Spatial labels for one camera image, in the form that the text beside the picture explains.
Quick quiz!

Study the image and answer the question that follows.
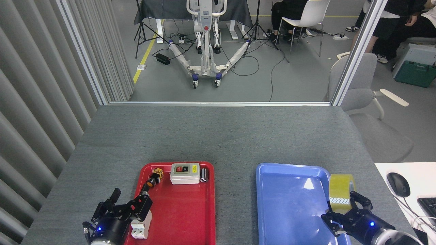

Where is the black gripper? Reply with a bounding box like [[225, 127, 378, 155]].
[[321, 191, 394, 245], [89, 188, 153, 244]]

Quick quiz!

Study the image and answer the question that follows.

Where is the yellow tape roll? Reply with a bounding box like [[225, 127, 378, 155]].
[[328, 174, 357, 215]]

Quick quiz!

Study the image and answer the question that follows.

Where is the white circuit breaker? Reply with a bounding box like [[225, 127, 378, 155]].
[[131, 209, 153, 240]]

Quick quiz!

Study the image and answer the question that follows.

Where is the yellow and black push button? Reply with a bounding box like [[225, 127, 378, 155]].
[[146, 168, 164, 187]]

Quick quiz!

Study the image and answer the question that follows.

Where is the black computer mouse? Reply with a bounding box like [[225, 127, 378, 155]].
[[387, 173, 411, 198]]

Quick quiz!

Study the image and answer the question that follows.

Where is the blue plastic tray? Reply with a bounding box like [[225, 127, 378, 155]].
[[256, 163, 351, 245]]

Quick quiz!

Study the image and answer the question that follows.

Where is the red plastic tray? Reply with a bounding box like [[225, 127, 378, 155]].
[[124, 162, 216, 245]]

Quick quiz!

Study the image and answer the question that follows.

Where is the white side table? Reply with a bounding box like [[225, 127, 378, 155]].
[[375, 162, 436, 239]]

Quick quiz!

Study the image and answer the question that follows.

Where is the black keyboard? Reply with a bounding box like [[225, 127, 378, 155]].
[[417, 197, 436, 227]]

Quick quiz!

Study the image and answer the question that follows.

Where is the grey office chair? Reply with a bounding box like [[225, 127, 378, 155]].
[[327, 51, 415, 163]]

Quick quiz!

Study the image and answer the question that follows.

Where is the grey pleated curtain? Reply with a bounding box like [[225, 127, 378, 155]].
[[0, 0, 134, 245]]

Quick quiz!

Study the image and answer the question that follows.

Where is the green plastic case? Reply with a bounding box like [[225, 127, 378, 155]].
[[394, 61, 436, 88]]

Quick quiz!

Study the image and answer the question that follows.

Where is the black tripod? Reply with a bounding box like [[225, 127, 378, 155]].
[[134, 0, 170, 59], [242, 0, 279, 58]]

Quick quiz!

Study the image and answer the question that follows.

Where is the standing person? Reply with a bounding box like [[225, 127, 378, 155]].
[[351, 0, 428, 53]]

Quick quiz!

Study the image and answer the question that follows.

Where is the white plastic chair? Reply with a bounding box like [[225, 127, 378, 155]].
[[275, 0, 331, 63]]

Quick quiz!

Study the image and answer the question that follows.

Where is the white wheeled stand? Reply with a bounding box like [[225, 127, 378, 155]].
[[168, 0, 252, 89]]

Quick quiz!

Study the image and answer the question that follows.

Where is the table with dark cloth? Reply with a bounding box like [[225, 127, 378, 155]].
[[134, 0, 253, 44]]

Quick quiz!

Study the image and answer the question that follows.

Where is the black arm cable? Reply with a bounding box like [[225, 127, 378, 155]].
[[83, 222, 95, 244]]

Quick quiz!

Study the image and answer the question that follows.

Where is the black mouse cable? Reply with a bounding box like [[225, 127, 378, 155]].
[[395, 196, 436, 225]]

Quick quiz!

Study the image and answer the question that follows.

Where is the grey push button switch box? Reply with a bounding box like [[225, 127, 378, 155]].
[[170, 163, 200, 185]]

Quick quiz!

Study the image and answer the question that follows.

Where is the silver aluminium rail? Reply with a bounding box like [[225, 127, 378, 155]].
[[108, 101, 331, 107]]

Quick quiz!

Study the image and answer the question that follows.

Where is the black floor cable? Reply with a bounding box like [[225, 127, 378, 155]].
[[269, 51, 286, 102]]

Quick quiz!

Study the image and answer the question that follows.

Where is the silver aluminium post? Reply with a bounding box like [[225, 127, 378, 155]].
[[330, 0, 389, 107]]

